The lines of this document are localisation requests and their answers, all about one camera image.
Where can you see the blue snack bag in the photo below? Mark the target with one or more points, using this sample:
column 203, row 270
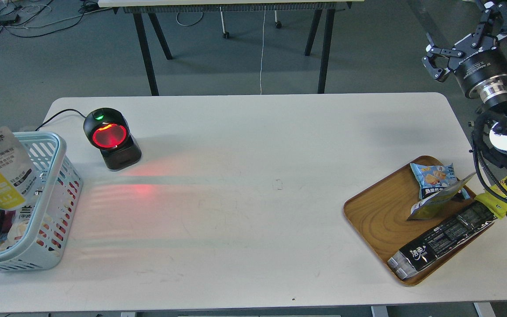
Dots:
column 434, row 178

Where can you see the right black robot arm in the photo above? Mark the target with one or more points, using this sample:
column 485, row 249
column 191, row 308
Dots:
column 489, row 141

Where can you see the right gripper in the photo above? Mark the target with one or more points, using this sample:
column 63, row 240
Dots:
column 477, row 62

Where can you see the yellow snack package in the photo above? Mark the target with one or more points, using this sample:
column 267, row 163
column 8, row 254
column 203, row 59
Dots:
column 497, row 203

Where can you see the yellow grey snack pouch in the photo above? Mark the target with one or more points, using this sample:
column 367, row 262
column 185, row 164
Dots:
column 18, row 176
column 429, row 207

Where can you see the white orange snack bag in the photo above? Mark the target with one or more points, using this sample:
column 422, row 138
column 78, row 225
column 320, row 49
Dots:
column 14, row 226

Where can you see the light blue plastic basket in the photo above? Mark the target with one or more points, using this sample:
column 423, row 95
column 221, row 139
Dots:
column 44, row 241

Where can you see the long black snack package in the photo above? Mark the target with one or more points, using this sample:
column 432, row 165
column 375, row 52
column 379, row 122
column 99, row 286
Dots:
column 439, row 241

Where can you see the black barcode scanner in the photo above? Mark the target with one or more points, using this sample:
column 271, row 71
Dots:
column 107, row 130

